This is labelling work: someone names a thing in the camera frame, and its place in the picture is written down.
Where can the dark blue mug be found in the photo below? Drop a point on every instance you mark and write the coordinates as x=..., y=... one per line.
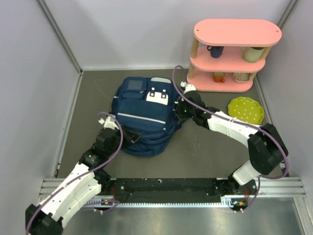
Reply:
x=215, y=51

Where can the orange small cup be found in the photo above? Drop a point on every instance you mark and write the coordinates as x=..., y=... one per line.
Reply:
x=218, y=77

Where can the aluminium frame rail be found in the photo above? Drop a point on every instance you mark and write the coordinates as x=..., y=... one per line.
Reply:
x=287, y=187

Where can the green polka dot plate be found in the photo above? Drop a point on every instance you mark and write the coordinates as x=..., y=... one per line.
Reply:
x=246, y=109

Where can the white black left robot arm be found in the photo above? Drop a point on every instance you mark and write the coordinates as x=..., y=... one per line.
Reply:
x=87, y=179

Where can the cream green mug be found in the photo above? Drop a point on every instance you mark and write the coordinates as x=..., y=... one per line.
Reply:
x=251, y=54

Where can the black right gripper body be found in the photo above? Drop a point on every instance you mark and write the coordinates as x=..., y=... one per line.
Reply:
x=184, y=111

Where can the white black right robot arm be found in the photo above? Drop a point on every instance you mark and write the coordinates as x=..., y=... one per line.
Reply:
x=265, y=147

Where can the navy blue student backpack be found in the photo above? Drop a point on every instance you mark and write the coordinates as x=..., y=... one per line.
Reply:
x=146, y=106

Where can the pink three-tier shelf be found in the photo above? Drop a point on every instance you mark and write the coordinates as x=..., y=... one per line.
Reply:
x=230, y=34

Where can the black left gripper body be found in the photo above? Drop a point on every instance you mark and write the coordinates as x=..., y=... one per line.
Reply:
x=110, y=151

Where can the patterned small bowl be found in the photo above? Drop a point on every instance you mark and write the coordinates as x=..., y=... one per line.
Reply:
x=241, y=77

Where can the grey slotted cable duct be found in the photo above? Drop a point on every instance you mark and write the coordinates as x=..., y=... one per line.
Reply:
x=222, y=203

